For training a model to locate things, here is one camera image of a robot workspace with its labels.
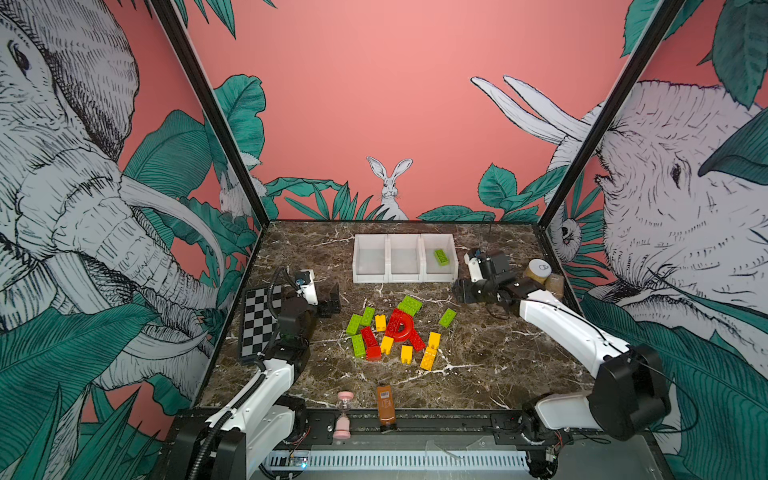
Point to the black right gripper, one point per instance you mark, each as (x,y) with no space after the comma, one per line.
(465,291)

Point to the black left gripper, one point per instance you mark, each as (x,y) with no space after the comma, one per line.
(325,310)

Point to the green lego brick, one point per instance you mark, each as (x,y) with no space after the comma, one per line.
(368,317)
(441,257)
(358,346)
(447,318)
(354,325)

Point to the yellow lego small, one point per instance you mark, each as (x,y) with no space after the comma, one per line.
(406,355)
(434,341)
(380,323)

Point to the red lego brick long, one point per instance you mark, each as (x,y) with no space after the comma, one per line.
(416,341)

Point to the red arch lego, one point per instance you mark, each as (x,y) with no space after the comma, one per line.
(400,326)

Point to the yellow lego long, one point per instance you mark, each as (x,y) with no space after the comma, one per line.
(428,359)

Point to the yellow lego small bottom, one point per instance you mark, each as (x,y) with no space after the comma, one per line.
(406,355)

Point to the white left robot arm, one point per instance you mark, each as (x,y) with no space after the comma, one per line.
(233,442)

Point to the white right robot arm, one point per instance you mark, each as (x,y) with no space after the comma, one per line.
(630,391)

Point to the yellow tape roll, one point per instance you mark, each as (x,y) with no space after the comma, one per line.
(538,270)

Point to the black white checkerboard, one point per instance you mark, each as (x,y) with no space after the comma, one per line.
(257,325)

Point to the brown spice jar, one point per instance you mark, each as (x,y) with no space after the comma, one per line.
(555,284)

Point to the white right bin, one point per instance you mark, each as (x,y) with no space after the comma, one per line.
(430,271)

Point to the white bin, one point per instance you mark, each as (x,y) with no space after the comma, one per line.
(370,261)
(430,271)
(404,258)

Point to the red lego stack left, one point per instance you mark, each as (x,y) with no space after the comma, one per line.
(372,347)

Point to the large green lego plate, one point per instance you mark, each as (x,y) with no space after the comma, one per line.
(410,306)

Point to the white left bin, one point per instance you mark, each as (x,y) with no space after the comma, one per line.
(370,261)

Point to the white middle bin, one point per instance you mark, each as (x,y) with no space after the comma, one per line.
(404,258)

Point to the pink hourglass timer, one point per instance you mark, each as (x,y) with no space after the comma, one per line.
(342,426)

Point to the brown orange bottle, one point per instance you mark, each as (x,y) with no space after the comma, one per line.
(386,409)

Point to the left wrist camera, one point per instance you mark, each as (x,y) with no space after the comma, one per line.
(305,281)

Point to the white perforated rail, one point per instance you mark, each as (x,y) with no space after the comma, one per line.
(409,460)

